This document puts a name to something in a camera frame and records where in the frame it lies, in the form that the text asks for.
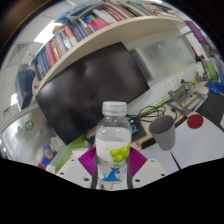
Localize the purple hanging banner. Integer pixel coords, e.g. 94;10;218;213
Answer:
184;20;209;46

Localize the wall shelf with books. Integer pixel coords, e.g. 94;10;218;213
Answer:
14;0;186;111

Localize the grey cup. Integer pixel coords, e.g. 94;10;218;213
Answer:
148;115;177;152

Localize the blue circuit board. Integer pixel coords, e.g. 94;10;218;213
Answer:
128;117;143;135

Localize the flat round red coaster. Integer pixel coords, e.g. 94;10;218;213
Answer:
186;113;205;130

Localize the dark wine bottle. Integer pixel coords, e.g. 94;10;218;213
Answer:
193;46;205;64

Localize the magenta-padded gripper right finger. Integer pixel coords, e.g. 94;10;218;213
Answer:
125;146;168;190

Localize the black cable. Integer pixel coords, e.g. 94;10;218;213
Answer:
133;104;179;123

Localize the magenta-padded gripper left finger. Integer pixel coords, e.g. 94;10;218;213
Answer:
55;146;100;190

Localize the black computer monitor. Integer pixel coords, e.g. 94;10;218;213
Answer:
34;41;151;146

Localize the coiled blue cable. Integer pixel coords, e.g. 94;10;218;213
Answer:
207;81;224;96

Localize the grey metal laptop stand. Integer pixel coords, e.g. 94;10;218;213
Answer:
166;83;208;118

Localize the white wall socket strip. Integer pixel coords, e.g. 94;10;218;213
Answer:
165;68;196;93

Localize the clear plastic drink bottle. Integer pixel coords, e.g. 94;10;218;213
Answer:
94;100;133;191

